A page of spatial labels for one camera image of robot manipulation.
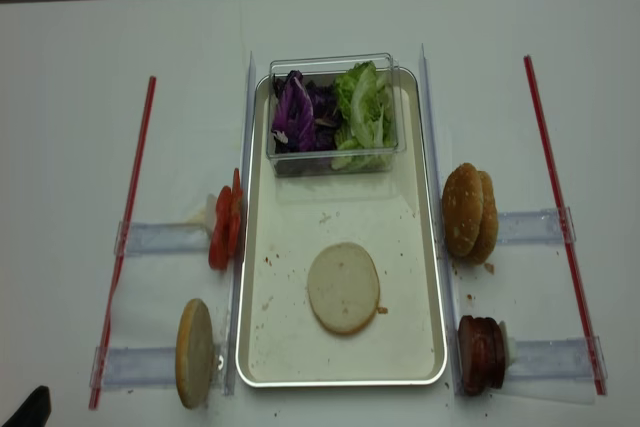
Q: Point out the bun slice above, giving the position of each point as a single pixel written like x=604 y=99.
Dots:
x=195 y=354
x=343 y=288

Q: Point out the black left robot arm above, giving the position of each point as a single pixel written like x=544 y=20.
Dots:
x=34 y=411

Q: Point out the green lettuce leaves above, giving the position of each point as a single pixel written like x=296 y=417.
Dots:
x=364 y=101

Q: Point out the rear tomato slice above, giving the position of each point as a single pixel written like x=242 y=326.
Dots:
x=235 y=212

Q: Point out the tomato slice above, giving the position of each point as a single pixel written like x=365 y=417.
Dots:
x=219 y=255
x=235 y=212

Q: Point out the front tomato slice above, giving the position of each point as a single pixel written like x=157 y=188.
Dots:
x=219 y=255

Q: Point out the front meat patty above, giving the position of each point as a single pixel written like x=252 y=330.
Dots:
x=477 y=354

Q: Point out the meat patty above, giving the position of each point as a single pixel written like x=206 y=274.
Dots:
x=495 y=352
x=477 y=354

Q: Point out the rear meat patty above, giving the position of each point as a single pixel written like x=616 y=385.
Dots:
x=495 y=352

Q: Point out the clear plastic salad box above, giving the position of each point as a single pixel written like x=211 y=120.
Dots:
x=323 y=71

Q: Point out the purple cabbage leaves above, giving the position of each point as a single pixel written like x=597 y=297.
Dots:
x=306 y=116

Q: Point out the white metal tray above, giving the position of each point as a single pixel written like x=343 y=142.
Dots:
x=280 y=343

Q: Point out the white pusher block left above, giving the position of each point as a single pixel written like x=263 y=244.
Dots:
x=207 y=217

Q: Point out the white pusher block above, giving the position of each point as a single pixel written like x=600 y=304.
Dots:
x=207 y=217
x=506 y=344

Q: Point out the front sesame bun top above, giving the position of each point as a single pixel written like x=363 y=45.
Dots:
x=462 y=209

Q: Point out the sesame bun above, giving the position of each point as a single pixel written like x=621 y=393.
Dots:
x=462 y=209
x=489 y=225

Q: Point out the rear sesame bun top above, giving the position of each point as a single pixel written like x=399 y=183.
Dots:
x=489 y=225

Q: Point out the left red strip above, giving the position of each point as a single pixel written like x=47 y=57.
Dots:
x=102 y=349

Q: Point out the red strip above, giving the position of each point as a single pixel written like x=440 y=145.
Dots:
x=102 y=349
x=597 y=364

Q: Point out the upper right clear holder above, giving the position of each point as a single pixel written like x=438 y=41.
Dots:
x=548 y=226

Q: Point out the right red strip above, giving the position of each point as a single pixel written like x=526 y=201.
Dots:
x=597 y=364

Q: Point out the white pusher block right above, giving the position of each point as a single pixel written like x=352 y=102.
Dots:
x=506 y=344

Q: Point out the lower left clear holder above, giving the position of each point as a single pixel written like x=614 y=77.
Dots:
x=124 y=368

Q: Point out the lower right clear holder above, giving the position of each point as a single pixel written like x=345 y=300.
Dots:
x=573 y=359

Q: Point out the right clear long rail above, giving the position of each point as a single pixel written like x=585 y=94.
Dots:
x=442 y=256

